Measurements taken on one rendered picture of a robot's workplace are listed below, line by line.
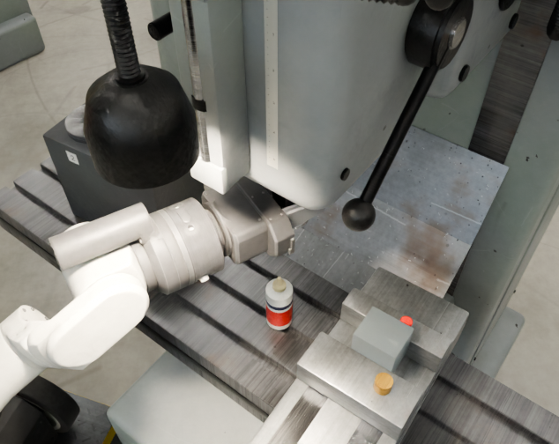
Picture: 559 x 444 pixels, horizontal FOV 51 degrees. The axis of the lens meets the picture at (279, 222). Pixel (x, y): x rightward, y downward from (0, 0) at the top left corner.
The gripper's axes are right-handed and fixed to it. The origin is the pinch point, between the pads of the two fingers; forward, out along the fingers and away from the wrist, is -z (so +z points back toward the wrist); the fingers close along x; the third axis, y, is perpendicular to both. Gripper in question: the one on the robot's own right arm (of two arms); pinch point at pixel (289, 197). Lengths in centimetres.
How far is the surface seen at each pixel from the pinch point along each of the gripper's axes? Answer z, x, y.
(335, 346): -0.5, -11.2, 18.1
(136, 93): 18.6, -11.5, -28.4
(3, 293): 47, 113, 122
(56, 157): 19.8, 39.5, 14.6
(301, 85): 5.9, -10.0, -23.7
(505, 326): -82, 4, 101
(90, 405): 32, 34, 82
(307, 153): 5.5, -10.7, -17.3
